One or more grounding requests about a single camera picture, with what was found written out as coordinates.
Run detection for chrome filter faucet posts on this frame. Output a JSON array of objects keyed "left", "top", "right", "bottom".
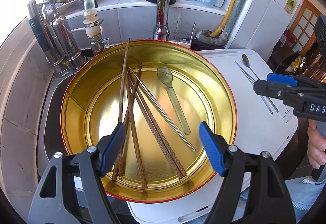
[{"left": 27, "top": 0, "right": 86, "bottom": 77}]

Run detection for yellow cartoon sign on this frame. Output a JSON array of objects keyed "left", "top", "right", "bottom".
[{"left": 290, "top": 55, "right": 304, "bottom": 73}]

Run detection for grey metal pipe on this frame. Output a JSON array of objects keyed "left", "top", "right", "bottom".
[{"left": 196, "top": 0, "right": 245, "bottom": 46}]

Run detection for red gold round tin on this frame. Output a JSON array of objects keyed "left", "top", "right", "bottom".
[{"left": 60, "top": 40, "right": 237, "bottom": 203}]

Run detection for plain steel chopstick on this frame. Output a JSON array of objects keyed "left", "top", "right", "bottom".
[
  {"left": 128, "top": 67, "right": 196, "bottom": 152},
  {"left": 234, "top": 61, "right": 273, "bottom": 115}
]

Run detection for white cutting board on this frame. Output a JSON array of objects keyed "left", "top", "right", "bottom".
[{"left": 126, "top": 49, "right": 298, "bottom": 223}]

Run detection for steel spoon green clover handle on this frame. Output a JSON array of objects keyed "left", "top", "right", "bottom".
[{"left": 241, "top": 54, "right": 279, "bottom": 113}]

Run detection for long single wooden chopstick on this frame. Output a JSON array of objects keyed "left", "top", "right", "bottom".
[{"left": 112, "top": 38, "right": 130, "bottom": 181}]

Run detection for steel sink basin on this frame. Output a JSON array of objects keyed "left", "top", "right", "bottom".
[{"left": 36, "top": 73, "right": 75, "bottom": 176}]

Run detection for dark cloth rag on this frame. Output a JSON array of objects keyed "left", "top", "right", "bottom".
[{"left": 190, "top": 38, "right": 224, "bottom": 51}]

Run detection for right hand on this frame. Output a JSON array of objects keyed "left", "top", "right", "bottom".
[{"left": 307, "top": 119, "right": 326, "bottom": 169}]

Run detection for translucent green plastic spoon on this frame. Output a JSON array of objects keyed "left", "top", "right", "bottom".
[{"left": 157, "top": 66, "right": 191, "bottom": 135}]

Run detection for sunflower wall hook small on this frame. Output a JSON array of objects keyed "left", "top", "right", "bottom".
[{"left": 284, "top": 0, "right": 297, "bottom": 15}]

